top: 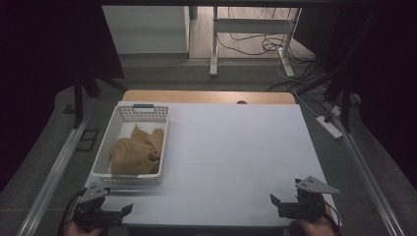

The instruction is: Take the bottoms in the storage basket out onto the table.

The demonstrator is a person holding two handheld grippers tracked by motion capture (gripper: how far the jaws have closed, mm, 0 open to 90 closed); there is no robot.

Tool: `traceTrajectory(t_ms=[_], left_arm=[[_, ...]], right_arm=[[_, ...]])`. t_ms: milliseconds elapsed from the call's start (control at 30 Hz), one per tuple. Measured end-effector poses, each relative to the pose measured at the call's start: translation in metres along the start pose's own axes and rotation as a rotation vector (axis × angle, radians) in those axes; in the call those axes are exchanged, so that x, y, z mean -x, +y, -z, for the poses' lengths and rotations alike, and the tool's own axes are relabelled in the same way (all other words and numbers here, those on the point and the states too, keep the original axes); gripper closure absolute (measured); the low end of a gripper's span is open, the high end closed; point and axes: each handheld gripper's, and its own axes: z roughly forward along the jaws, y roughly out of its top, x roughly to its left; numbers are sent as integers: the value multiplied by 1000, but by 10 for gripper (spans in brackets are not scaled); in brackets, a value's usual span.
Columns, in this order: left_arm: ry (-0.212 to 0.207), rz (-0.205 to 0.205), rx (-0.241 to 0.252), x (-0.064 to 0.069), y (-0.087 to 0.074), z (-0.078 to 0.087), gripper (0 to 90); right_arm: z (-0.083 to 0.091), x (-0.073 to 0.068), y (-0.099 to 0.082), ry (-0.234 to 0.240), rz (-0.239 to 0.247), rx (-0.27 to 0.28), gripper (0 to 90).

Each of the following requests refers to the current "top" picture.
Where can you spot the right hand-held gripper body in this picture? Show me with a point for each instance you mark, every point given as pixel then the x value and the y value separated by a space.
pixel 306 203

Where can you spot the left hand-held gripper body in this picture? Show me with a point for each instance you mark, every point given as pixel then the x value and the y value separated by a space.
pixel 91 209

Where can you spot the white perforated plastic basket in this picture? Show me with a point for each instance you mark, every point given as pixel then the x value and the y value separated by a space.
pixel 108 157

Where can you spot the tan cloth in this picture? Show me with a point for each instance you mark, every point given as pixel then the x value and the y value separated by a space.
pixel 137 152

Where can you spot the person's left hand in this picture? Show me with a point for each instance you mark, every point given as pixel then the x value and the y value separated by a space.
pixel 82 230

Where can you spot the person's right hand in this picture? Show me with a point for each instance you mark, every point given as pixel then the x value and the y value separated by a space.
pixel 311 227

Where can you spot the white power strip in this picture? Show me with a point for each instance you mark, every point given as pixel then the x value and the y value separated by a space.
pixel 328 126

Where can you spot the white table sheet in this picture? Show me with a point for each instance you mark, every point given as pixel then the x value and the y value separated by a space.
pixel 229 147

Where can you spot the white plug adapter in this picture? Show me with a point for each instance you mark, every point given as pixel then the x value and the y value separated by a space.
pixel 336 110

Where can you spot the black metal stand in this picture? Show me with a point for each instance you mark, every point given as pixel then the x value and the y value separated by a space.
pixel 345 101
pixel 78 98

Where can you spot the wooden table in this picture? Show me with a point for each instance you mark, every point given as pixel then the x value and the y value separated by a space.
pixel 203 97

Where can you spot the dark curtain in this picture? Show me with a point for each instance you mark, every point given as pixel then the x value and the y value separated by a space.
pixel 377 65
pixel 49 49

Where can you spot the white cabinet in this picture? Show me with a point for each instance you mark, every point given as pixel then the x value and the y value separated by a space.
pixel 147 29

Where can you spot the aluminium rail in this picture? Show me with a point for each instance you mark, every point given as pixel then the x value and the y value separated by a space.
pixel 370 183
pixel 52 177

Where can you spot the white metal desk frame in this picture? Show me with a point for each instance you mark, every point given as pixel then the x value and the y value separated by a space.
pixel 214 42

